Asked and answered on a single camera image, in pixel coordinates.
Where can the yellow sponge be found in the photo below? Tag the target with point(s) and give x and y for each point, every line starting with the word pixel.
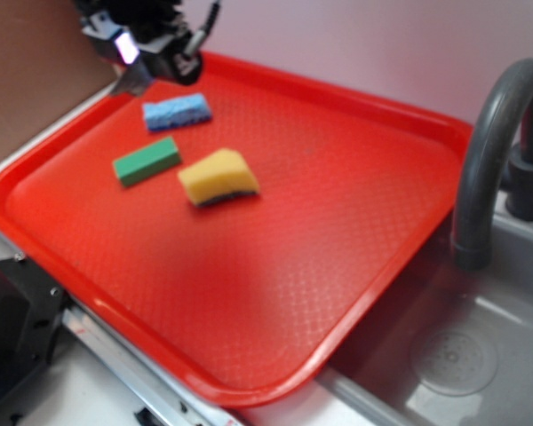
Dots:
pixel 220 175

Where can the blue sponge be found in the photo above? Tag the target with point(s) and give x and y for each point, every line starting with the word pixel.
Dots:
pixel 177 112

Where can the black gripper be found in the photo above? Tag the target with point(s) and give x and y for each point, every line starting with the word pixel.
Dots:
pixel 113 27

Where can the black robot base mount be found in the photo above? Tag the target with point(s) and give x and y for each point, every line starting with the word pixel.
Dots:
pixel 31 303

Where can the red plastic tray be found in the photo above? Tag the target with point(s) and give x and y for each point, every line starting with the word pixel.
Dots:
pixel 243 301

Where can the green rectangular block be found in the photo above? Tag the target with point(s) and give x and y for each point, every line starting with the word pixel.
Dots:
pixel 147 162

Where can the brown cardboard panel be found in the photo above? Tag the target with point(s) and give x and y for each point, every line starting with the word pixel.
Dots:
pixel 47 68

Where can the dark grey faucet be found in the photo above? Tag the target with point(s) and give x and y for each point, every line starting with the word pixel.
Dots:
pixel 499 156

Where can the grey sink basin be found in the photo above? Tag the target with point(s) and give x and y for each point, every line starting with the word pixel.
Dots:
pixel 443 346

